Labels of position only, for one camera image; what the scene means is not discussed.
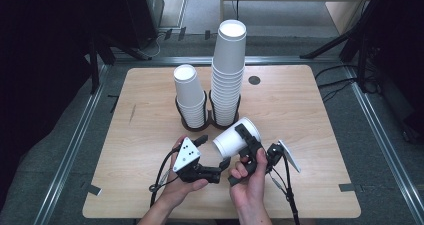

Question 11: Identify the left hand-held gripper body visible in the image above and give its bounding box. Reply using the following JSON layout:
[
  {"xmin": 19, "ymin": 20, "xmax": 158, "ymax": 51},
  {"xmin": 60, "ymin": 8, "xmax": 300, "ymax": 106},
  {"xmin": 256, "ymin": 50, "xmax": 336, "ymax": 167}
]
[{"xmin": 172, "ymin": 136, "xmax": 223, "ymax": 185}]

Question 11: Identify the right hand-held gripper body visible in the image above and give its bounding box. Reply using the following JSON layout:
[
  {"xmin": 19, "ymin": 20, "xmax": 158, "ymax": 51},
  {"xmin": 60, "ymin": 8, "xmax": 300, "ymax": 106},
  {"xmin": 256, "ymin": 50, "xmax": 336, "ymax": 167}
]
[{"xmin": 227, "ymin": 139, "xmax": 302, "ymax": 187}]

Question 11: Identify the single white paper cup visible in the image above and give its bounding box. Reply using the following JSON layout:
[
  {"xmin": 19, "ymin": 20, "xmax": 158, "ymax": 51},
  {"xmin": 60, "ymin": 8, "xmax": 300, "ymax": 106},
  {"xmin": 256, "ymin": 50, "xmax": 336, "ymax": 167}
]
[{"xmin": 212, "ymin": 116, "xmax": 263, "ymax": 160}]

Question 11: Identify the black double cup holder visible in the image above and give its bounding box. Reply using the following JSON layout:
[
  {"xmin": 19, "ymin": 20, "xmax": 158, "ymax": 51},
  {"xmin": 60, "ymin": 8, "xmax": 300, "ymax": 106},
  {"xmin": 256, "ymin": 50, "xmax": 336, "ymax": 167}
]
[{"xmin": 174, "ymin": 89, "xmax": 242, "ymax": 133}]

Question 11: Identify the short stack of paper cups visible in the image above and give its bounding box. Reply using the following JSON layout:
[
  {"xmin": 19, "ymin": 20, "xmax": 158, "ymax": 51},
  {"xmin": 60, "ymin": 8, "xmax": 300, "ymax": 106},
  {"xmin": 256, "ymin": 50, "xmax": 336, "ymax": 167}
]
[{"xmin": 172, "ymin": 63, "xmax": 207, "ymax": 130}]

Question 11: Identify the tall stack of paper cups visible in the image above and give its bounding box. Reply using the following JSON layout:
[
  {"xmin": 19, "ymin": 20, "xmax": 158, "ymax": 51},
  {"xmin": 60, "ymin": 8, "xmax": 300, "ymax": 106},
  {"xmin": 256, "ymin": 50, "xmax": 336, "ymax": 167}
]
[{"xmin": 210, "ymin": 19, "xmax": 248, "ymax": 128}]

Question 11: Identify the person's right hand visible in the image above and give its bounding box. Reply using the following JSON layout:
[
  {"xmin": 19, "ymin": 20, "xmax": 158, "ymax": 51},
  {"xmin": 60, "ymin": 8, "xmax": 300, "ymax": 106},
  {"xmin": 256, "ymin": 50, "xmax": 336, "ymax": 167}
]
[{"xmin": 229, "ymin": 148, "xmax": 273, "ymax": 209}]

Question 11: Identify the person's left hand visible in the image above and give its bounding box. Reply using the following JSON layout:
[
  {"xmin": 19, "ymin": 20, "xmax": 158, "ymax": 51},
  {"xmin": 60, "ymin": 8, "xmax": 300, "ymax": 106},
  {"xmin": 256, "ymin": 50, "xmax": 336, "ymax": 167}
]
[{"xmin": 155, "ymin": 134, "xmax": 210, "ymax": 209}]

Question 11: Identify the grey tape piece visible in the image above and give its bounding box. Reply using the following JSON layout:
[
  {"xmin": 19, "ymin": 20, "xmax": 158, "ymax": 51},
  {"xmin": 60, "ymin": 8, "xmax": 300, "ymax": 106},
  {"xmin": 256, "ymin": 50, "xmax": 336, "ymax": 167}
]
[
  {"xmin": 338, "ymin": 182, "xmax": 357, "ymax": 193},
  {"xmin": 86, "ymin": 183, "xmax": 103, "ymax": 197}
]

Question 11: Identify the black tripod stand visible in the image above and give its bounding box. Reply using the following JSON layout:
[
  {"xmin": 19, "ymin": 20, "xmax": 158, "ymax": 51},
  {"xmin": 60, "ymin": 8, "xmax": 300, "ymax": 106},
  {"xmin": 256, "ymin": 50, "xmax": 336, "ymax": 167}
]
[
  {"xmin": 299, "ymin": 0, "xmax": 380, "ymax": 93},
  {"xmin": 87, "ymin": 34, "xmax": 153, "ymax": 95}
]

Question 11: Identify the black cabinet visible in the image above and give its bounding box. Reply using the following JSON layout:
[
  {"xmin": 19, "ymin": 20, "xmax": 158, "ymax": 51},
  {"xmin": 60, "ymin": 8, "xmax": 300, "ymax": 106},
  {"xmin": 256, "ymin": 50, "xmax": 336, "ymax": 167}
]
[{"xmin": 121, "ymin": 0, "xmax": 165, "ymax": 50}]

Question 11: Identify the beige desk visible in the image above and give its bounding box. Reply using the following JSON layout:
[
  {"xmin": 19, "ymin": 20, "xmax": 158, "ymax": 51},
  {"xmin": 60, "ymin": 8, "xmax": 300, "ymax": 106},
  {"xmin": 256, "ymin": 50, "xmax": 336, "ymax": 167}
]
[{"xmin": 219, "ymin": 0, "xmax": 375, "ymax": 36}]

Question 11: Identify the dark curtain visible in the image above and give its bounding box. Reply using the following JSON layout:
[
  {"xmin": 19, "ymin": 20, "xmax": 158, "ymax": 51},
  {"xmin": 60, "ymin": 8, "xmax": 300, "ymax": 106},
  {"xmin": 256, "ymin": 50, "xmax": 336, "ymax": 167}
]
[{"xmin": 0, "ymin": 0, "xmax": 96, "ymax": 199}]

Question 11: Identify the left hand-held gripper cable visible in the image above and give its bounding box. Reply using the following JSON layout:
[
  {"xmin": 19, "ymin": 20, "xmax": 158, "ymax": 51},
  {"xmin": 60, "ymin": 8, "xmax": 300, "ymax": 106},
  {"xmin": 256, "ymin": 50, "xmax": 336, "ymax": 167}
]
[{"xmin": 148, "ymin": 147, "xmax": 180, "ymax": 209}]

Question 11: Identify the hand-held gripper cable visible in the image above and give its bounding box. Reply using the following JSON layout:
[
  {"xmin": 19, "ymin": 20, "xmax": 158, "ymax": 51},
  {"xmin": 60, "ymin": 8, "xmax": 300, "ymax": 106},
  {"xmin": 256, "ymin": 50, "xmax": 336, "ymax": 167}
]
[
  {"xmin": 267, "ymin": 152, "xmax": 301, "ymax": 225},
  {"xmin": 148, "ymin": 147, "xmax": 180, "ymax": 209}
]

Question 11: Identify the right hand-held gripper cable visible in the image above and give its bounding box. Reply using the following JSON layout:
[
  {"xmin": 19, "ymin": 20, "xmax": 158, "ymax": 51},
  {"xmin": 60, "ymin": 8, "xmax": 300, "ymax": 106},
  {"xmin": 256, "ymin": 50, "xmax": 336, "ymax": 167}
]
[{"xmin": 267, "ymin": 152, "xmax": 301, "ymax": 225}]

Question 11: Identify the black floor cable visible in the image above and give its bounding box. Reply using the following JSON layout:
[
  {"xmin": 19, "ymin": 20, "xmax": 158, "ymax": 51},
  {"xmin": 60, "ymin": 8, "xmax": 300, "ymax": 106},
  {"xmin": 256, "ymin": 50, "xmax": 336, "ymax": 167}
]
[
  {"xmin": 317, "ymin": 77, "xmax": 358, "ymax": 90},
  {"xmin": 314, "ymin": 63, "xmax": 360, "ymax": 81}
]

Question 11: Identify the white floor cable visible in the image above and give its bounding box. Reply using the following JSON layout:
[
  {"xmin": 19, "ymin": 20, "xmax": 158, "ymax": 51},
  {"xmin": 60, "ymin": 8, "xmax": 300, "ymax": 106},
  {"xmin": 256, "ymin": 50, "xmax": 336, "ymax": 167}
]
[{"xmin": 145, "ymin": 31, "xmax": 168, "ymax": 58}]

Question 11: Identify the metal floor rail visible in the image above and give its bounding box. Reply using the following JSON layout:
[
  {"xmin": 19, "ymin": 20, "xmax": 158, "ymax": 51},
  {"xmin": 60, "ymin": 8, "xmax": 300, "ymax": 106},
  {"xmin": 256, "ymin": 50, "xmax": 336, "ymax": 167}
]
[
  {"xmin": 33, "ymin": 64, "xmax": 111, "ymax": 225},
  {"xmin": 343, "ymin": 64, "xmax": 424, "ymax": 225}
]

